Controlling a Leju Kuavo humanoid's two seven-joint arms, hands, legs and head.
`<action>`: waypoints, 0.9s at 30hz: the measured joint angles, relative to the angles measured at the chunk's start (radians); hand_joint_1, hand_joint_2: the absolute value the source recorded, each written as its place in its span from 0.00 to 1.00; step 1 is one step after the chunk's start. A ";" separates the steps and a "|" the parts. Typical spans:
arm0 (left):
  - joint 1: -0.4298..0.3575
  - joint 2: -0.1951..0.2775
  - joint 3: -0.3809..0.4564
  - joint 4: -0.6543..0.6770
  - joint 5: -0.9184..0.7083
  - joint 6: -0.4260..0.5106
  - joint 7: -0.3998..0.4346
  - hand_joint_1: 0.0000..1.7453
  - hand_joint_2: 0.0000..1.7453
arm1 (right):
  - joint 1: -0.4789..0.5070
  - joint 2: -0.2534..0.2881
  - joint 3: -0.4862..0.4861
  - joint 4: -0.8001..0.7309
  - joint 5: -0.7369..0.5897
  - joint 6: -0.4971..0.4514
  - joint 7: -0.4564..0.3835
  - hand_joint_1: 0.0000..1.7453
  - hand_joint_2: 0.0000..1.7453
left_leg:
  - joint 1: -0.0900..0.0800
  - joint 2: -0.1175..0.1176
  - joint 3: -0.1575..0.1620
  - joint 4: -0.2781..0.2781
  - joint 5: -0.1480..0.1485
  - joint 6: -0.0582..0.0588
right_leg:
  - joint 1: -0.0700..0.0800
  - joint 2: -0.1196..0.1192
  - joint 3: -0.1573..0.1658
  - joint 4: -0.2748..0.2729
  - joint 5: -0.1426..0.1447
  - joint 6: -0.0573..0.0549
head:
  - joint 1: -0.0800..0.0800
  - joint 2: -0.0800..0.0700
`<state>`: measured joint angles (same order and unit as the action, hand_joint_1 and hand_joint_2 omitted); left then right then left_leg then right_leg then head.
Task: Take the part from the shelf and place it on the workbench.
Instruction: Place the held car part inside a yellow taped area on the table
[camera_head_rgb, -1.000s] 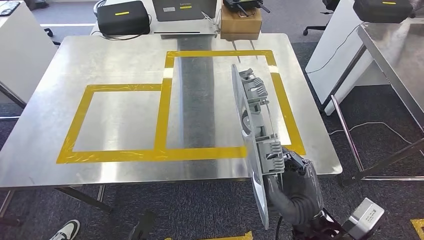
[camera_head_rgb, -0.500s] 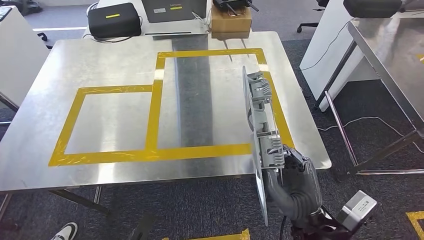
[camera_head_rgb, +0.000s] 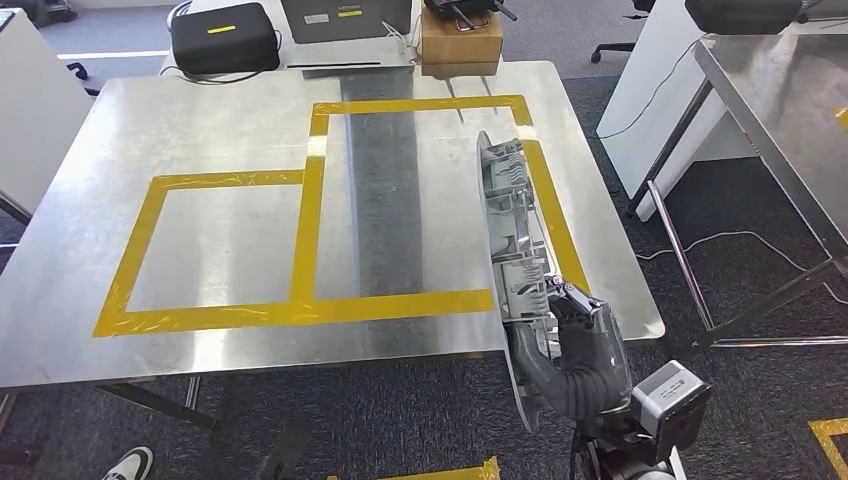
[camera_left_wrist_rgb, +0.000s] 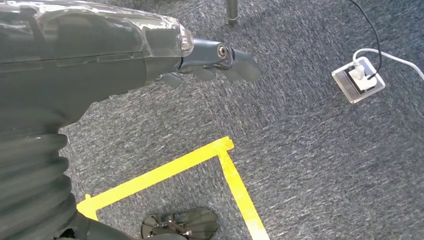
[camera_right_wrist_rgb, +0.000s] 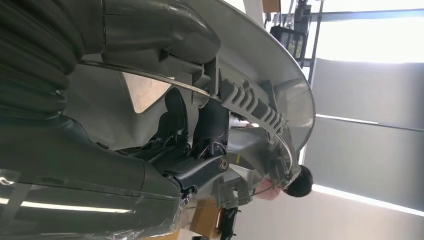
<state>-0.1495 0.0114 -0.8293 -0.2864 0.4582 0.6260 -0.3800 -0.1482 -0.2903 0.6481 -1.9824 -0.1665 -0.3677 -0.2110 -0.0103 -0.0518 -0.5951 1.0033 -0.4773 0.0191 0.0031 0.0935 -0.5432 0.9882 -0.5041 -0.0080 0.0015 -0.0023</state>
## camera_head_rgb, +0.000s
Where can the black case with yellow label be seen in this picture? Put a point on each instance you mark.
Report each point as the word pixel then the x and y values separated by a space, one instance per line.
pixel 225 50

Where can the yellow floor tape square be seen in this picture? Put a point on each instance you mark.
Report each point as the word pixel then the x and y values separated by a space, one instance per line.
pixel 825 427

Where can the grey equipment case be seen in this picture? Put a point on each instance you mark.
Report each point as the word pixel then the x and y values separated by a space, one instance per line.
pixel 371 23

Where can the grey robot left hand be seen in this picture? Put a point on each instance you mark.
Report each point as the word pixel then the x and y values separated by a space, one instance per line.
pixel 285 457

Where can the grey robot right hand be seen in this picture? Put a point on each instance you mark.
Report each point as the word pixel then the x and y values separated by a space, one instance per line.
pixel 593 344

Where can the steel table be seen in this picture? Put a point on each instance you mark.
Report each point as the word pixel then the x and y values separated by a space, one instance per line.
pixel 782 99

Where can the yellow floor tape strip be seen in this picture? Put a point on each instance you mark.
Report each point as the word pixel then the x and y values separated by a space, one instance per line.
pixel 464 472

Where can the person's shoe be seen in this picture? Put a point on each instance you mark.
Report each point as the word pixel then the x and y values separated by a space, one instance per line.
pixel 129 464

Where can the black office chair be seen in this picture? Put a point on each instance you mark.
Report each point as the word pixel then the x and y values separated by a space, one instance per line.
pixel 616 48

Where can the white cabinet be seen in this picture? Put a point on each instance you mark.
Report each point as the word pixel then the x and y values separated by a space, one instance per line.
pixel 662 99

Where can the steel workbench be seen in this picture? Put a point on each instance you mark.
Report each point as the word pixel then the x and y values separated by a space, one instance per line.
pixel 218 245

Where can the black device with antennas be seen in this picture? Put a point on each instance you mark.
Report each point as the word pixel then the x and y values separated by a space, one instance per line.
pixel 464 5

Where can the silver plastic wheel hubcap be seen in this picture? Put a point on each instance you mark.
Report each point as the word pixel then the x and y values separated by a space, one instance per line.
pixel 513 252

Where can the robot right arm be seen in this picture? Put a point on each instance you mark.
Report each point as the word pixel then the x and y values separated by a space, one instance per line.
pixel 583 397

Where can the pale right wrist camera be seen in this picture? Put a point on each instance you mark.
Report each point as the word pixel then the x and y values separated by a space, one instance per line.
pixel 672 404

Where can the yellow tape outline on workbench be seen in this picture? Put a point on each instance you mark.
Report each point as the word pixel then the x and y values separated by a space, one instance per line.
pixel 305 232

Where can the brown cardboard box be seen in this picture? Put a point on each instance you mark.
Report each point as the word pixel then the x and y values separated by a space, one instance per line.
pixel 460 46

